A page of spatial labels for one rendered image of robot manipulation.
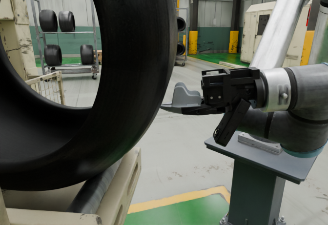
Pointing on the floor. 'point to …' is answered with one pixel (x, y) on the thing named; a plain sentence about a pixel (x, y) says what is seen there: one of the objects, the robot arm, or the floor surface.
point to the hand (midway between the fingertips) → (166, 109)
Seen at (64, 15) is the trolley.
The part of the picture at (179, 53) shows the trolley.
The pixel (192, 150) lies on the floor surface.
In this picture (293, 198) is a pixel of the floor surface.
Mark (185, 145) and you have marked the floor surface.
